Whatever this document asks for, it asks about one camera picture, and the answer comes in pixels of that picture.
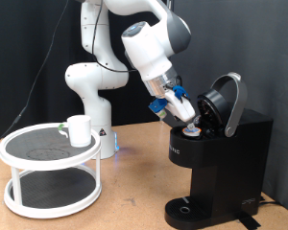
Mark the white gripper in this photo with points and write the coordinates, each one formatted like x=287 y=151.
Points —
x=180 y=107

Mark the black Keurig coffee machine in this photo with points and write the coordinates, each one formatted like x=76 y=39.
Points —
x=233 y=159

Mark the white ceramic mug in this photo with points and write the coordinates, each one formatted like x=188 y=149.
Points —
x=80 y=131

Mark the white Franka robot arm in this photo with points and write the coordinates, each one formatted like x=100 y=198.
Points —
x=92 y=76

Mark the grey fabric backdrop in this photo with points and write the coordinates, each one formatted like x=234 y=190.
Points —
x=272 y=64

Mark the grey vertical metal pole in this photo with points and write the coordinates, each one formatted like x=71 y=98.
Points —
x=170 y=3

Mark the white two-tier turntable rack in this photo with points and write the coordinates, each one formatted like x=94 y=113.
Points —
x=38 y=143

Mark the black fabric backdrop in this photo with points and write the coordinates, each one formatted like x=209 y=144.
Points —
x=3 y=64

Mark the blue mounted wrist camera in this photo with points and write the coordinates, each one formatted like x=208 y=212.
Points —
x=158 y=107

